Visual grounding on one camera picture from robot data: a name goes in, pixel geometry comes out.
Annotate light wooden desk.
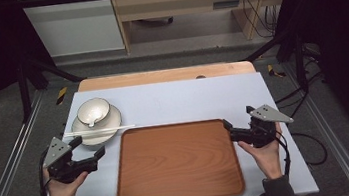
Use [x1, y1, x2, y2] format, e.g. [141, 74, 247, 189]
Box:
[108, 0, 302, 57]

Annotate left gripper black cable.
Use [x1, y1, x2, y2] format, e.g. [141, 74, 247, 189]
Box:
[34, 156, 53, 196]

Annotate brown wooden tray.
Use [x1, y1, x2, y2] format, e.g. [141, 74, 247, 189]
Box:
[108, 115, 247, 196]

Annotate black hanging desk cables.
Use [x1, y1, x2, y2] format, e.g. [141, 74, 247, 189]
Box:
[241, 0, 283, 41]

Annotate white ceramic spoon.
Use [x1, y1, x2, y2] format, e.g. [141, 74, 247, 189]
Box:
[84, 105, 107, 129]

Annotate black metal stand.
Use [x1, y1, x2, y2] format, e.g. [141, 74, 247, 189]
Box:
[14, 50, 89, 124]
[240, 26, 311, 99]

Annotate white bowl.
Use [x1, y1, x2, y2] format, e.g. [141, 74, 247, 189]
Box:
[74, 96, 113, 129]

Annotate person's right hand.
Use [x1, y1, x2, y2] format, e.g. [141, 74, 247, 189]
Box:
[236, 121, 289, 184]

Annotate black floor cables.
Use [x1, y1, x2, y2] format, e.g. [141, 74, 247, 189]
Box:
[271, 71, 330, 121]

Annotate person's left hand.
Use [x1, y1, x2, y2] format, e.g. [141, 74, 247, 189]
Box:
[41, 162, 92, 196]

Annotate black looped floor cable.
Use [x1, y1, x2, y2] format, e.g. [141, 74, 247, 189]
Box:
[290, 128, 330, 169]

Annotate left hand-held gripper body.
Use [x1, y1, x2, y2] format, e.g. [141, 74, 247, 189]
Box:
[39, 131, 101, 187]

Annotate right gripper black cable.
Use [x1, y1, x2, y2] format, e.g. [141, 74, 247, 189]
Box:
[272, 128, 295, 179]

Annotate wooden board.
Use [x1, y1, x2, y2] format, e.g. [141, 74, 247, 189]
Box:
[76, 57, 257, 95]

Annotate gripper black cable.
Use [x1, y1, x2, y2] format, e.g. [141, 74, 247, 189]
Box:
[34, 156, 53, 196]
[272, 128, 295, 179]

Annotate yellow black tape strip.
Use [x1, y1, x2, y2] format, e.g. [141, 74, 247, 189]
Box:
[53, 86, 70, 106]
[265, 61, 288, 80]

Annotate white chopstick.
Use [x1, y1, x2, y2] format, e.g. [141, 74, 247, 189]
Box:
[63, 123, 136, 137]
[63, 127, 124, 139]

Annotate white cabinet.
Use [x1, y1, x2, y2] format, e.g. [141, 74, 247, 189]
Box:
[15, 0, 126, 62]

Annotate white plate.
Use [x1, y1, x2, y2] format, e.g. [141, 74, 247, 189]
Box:
[68, 103, 125, 149]

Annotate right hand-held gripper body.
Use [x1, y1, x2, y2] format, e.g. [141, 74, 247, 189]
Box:
[230, 101, 297, 152]

